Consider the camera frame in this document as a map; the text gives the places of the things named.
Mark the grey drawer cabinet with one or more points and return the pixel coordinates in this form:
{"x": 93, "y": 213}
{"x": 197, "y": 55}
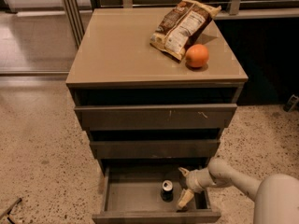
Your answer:
{"x": 116, "y": 65}

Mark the blue pepsi can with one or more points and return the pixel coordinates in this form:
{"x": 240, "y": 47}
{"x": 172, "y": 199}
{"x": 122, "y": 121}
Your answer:
{"x": 167, "y": 191}

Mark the grey middle drawer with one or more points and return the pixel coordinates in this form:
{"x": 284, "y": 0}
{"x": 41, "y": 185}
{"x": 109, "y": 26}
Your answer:
{"x": 154, "y": 149}

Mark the brown chip bag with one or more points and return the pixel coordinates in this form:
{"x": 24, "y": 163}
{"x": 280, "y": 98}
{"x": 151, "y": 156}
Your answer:
{"x": 181, "y": 26}

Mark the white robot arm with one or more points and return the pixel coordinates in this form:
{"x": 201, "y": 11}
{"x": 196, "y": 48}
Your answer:
{"x": 276, "y": 198}

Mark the orange fruit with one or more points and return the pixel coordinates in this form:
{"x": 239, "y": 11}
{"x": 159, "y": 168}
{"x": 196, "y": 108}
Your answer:
{"x": 197, "y": 56}

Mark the small grey floor device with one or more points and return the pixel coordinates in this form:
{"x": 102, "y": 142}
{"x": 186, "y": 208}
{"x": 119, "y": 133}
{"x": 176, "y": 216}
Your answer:
{"x": 291, "y": 104}

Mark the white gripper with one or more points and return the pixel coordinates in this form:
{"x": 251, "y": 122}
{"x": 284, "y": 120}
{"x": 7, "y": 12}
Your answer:
{"x": 193, "y": 180}

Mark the grey open bottom drawer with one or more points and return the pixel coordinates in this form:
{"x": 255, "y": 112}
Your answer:
{"x": 132, "y": 196}

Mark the dark metal bar on floor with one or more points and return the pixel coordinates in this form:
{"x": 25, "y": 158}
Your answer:
{"x": 7, "y": 212}

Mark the grey top drawer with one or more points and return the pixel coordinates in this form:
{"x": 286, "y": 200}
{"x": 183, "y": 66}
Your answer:
{"x": 155, "y": 117}

